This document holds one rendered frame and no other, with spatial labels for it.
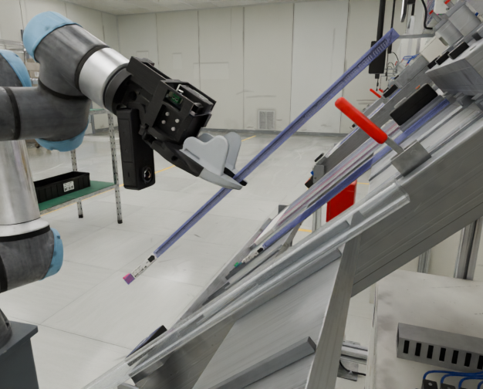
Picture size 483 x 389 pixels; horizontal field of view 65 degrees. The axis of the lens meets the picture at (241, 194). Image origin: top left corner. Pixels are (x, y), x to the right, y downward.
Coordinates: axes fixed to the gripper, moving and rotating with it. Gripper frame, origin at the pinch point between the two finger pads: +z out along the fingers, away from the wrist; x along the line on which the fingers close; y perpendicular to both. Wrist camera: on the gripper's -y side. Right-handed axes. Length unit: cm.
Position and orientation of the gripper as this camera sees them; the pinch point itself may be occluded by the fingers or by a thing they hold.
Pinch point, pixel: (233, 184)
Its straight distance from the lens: 49.8
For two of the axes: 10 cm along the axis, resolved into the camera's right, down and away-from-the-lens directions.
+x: 3.4, -2.5, 9.1
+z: 8.1, 5.8, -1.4
